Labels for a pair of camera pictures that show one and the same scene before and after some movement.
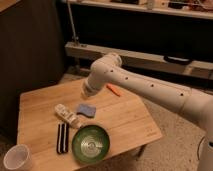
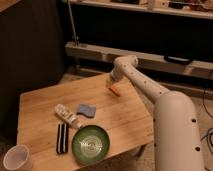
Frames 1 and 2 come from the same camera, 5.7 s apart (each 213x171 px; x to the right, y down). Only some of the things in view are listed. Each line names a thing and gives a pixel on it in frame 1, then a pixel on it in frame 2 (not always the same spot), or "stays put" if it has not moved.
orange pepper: (114, 90) stays put
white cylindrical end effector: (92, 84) -> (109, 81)
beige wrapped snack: (67, 116) stays put
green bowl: (91, 144) stays put
